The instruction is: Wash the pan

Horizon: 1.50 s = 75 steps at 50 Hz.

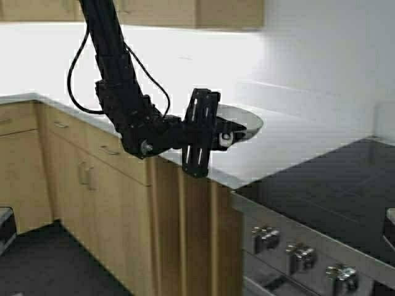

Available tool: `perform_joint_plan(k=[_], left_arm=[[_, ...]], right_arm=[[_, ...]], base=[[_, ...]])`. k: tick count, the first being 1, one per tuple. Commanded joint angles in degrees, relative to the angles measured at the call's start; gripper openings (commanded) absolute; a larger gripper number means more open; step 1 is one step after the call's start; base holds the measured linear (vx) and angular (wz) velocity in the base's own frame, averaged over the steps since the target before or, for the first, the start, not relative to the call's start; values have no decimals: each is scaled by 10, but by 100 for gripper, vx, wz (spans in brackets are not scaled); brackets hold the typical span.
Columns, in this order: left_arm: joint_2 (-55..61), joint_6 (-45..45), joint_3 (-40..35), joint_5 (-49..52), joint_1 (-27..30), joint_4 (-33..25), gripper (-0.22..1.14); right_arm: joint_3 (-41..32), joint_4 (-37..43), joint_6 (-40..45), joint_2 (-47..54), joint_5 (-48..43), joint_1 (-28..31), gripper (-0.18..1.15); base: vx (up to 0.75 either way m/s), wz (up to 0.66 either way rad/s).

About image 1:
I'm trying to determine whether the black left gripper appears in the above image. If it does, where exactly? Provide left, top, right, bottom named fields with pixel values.
left=181, top=88, right=247, bottom=178

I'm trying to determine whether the white pan with handle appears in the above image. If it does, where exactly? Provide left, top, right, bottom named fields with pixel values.
left=217, top=104, right=264, bottom=142

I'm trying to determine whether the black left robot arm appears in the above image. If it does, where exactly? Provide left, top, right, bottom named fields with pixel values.
left=80, top=1, right=246, bottom=178

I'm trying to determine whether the left chrome stove knob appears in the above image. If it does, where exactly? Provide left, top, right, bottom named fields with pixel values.
left=251, top=226, right=280, bottom=255

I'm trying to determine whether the chrome stove knob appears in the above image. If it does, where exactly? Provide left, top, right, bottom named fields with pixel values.
left=251, top=226, right=280, bottom=255
left=286, top=242, right=317, bottom=276
left=325, top=264, right=359, bottom=295

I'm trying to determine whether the wooden lower base cabinet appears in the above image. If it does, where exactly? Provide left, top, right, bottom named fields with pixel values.
left=1, top=100, right=242, bottom=295

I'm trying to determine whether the stainless steel oven front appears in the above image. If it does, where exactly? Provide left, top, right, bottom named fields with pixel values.
left=231, top=191, right=394, bottom=295

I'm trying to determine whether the black glass cooktop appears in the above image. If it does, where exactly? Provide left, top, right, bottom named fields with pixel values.
left=236, top=138, right=394, bottom=266

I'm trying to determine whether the middle chrome stove knob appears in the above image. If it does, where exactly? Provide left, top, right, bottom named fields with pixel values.
left=286, top=242, right=317, bottom=276

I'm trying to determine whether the right chrome stove knob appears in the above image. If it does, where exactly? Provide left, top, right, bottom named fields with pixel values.
left=325, top=264, right=359, bottom=295

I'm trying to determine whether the wooden upper wall cabinet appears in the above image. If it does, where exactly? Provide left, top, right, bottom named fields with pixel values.
left=1, top=0, right=265, bottom=30

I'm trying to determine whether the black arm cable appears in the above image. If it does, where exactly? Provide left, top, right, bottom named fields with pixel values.
left=67, top=29, right=107, bottom=115

